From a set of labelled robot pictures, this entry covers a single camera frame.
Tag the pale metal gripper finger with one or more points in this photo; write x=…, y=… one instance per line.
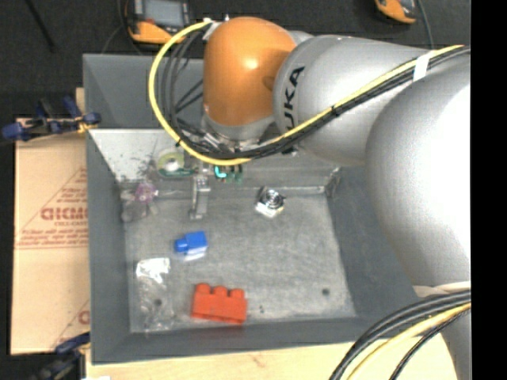
x=200, y=200

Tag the blue and white toy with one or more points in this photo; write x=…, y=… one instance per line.
x=192, y=242

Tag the pale green tape roll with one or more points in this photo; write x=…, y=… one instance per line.
x=171, y=160

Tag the shiny metal fitting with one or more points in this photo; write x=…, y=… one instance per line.
x=270, y=202

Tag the clear plastic bag, white label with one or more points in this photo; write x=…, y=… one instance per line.
x=152, y=268

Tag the grey metal bin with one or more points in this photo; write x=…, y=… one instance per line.
x=277, y=259

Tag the orange-red toy brick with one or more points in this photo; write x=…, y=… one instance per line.
x=219, y=303

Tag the brown cardboard board, red print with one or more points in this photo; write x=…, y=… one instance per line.
x=47, y=275

